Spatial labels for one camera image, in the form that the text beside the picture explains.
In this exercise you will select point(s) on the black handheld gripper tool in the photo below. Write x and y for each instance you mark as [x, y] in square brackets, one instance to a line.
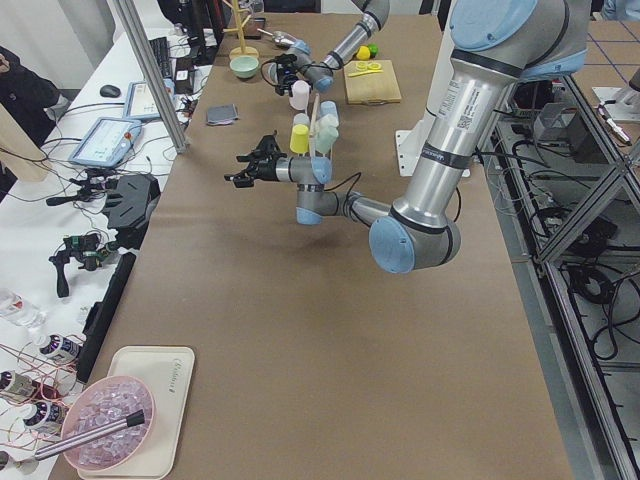
[87, 250]

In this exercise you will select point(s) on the metal rod tool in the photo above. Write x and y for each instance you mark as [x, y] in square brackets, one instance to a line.
[74, 441]

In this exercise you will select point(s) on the yellow plastic cup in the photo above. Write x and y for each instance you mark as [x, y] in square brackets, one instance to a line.
[299, 139]

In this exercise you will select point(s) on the teach pendant tablet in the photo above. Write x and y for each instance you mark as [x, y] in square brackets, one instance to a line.
[107, 143]
[139, 102]

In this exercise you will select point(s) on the black keyboard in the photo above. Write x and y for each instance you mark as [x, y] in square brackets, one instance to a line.
[160, 49]

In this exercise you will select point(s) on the yellow plastic knife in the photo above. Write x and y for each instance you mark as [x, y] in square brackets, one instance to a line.
[363, 73]

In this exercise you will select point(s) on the blue plastic cup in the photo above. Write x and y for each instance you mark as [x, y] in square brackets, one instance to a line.
[328, 108]

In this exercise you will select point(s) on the pink bowl of ice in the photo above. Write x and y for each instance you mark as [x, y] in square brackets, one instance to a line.
[110, 399]

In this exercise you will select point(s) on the aluminium frame post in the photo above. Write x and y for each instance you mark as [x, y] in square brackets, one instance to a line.
[136, 34]

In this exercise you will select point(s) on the white plastic cup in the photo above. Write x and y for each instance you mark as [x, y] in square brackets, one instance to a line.
[328, 121]

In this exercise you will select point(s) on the white wire cup holder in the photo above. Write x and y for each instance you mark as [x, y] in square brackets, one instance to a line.
[315, 134]

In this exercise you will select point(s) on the white camera mast base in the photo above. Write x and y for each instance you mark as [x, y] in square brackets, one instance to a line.
[409, 143]

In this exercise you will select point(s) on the grey plastic cup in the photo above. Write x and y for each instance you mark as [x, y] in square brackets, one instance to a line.
[301, 119]

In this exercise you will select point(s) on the green lime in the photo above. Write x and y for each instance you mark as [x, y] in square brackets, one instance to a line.
[373, 50]

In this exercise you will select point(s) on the wooden cutting board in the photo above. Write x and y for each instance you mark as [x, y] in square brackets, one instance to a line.
[372, 89]

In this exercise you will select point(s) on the grey folded cloth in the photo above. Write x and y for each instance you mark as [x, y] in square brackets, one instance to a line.
[222, 114]

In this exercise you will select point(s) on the black computer mouse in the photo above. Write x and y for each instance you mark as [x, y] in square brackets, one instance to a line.
[110, 91]

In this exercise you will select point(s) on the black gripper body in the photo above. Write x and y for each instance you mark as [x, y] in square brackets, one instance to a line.
[294, 71]
[265, 170]

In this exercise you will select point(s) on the wooden mug tree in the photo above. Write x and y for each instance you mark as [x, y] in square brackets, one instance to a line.
[241, 16]

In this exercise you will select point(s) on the black plastic stand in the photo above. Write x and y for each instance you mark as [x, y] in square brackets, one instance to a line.
[128, 208]

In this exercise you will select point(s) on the green plastic cup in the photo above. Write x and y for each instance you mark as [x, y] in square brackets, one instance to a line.
[325, 140]

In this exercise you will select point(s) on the green ceramic bowl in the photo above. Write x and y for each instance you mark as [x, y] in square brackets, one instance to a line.
[244, 66]

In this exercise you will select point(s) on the metal scoop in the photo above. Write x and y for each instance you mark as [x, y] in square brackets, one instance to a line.
[279, 38]

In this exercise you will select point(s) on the cream plastic tray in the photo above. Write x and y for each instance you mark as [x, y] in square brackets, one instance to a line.
[166, 371]

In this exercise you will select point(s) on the pink plastic cup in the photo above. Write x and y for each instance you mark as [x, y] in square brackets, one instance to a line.
[299, 98]

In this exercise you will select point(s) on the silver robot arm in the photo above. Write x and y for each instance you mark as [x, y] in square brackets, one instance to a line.
[296, 62]
[495, 45]

